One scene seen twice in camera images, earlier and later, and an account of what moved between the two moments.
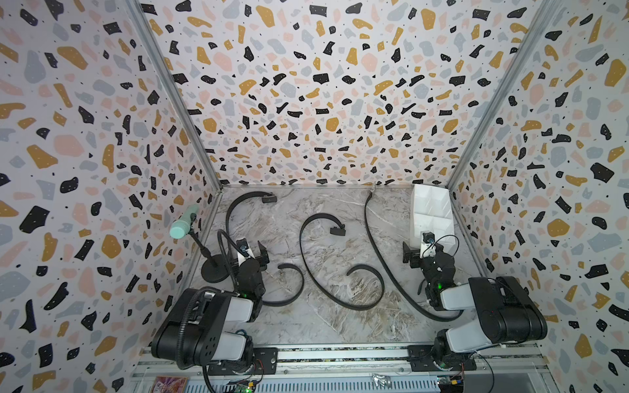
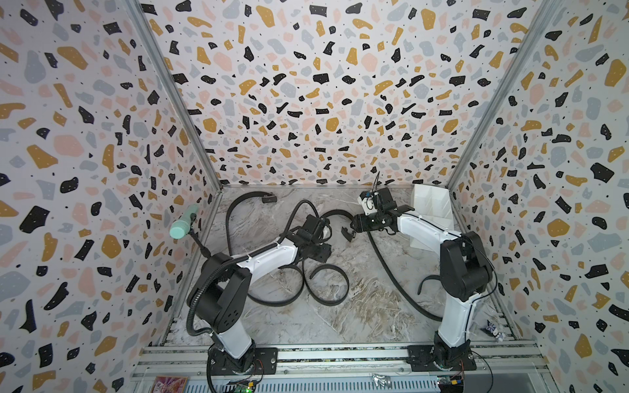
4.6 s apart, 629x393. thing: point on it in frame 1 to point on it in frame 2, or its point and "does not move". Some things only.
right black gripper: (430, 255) to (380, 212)
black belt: (266, 197) does not move
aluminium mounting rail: (347, 361) does not move
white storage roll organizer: (432, 211) does not move
